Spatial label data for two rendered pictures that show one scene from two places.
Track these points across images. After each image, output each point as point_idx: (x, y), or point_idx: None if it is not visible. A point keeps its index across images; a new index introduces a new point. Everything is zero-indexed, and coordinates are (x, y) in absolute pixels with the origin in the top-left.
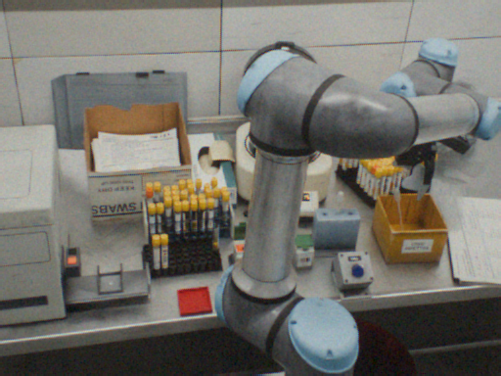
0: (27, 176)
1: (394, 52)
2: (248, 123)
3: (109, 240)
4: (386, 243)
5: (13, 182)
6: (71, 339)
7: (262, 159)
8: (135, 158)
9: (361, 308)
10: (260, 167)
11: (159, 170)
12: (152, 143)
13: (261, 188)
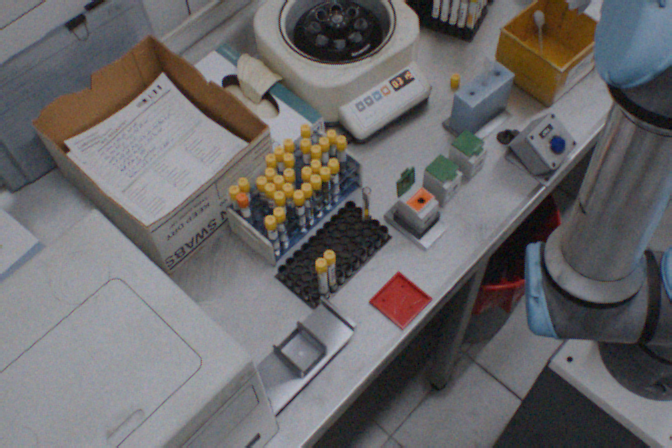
0: (164, 328)
1: None
2: (260, 12)
3: (219, 287)
4: (543, 84)
5: (156, 353)
6: (306, 447)
7: (663, 139)
8: (151, 151)
9: (560, 179)
10: (654, 152)
11: (234, 162)
12: (149, 114)
13: (652, 178)
